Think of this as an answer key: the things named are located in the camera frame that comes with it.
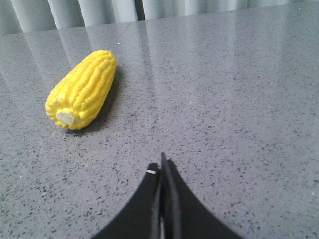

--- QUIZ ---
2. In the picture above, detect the white pleated curtain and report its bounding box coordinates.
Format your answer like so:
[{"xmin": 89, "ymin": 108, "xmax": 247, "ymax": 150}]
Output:
[{"xmin": 0, "ymin": 0, "xmax": 319, "ymax": 36}]

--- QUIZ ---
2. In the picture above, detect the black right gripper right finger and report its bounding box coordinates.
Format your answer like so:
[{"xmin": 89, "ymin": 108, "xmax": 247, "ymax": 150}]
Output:
[{"xmin": 161, "ymin": 153, "xmax": 242, "ymax": 239}]

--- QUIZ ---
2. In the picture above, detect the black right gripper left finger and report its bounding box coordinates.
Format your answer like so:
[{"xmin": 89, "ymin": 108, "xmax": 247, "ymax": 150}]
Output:
[{"xmin": 92, "ymin": 163, "xmax": 161, "ymax": 239}]

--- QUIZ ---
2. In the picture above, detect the yellow corn cob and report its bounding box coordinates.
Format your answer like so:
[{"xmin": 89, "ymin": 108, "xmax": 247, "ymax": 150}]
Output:
[{"xmin": 45, "ymin": 50, "xmax": 117, "ymax": 130}]

